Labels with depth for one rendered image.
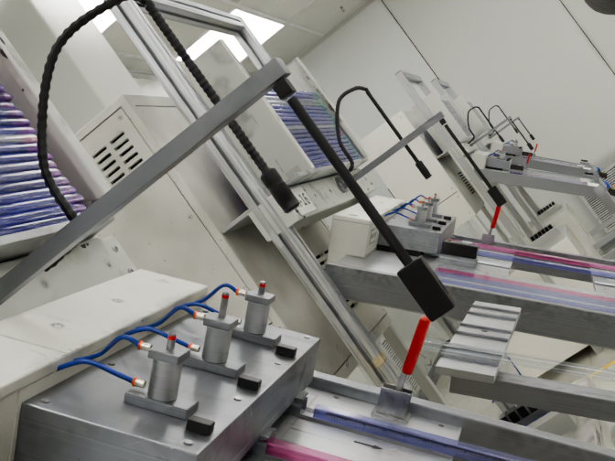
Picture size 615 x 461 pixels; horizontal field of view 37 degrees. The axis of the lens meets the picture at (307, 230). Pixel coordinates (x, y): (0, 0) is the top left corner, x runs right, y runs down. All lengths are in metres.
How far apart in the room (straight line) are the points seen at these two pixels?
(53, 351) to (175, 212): 1.13
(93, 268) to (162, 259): 0.86
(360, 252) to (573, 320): 0.47
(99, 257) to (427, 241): 1.13
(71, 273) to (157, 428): 0.34
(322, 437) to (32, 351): 0.28
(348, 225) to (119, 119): 0.51
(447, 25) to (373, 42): 0.67
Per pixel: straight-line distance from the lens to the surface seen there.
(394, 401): 0.94
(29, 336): 0.76
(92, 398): 0.71
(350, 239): 1.94
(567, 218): 6.73
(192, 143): 0.72
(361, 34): 8.53
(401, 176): 5.31
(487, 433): 0.97
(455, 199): 5.28
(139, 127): 1.86
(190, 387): 0.76
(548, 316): 1.73
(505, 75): 8.35
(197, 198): 1.83
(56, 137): 1.07
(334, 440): 0.87
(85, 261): 1.01
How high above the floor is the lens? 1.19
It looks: 3 degrees up
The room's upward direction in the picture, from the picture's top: 35 degrees counter-clockwise
